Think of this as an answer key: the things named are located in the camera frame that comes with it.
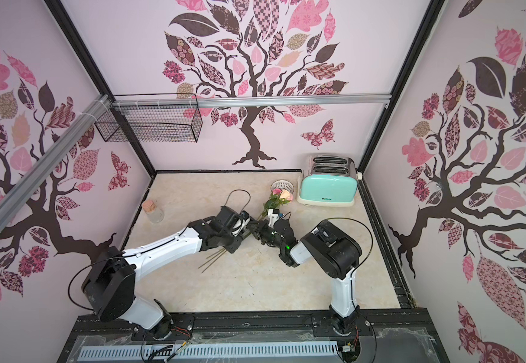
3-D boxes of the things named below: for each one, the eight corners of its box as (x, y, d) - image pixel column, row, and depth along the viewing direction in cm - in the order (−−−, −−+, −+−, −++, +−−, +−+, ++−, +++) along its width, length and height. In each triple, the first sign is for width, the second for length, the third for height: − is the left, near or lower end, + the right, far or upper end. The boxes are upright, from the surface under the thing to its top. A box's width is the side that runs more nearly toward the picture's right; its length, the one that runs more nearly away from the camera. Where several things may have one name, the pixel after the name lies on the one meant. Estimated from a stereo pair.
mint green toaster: (298, 208, 107) (302, 183, 93) (294, 174, 122) (297, 148, 108) (350, 208, 107) (362, 183, 93) (340, 174, 122) (349, 148, 108)
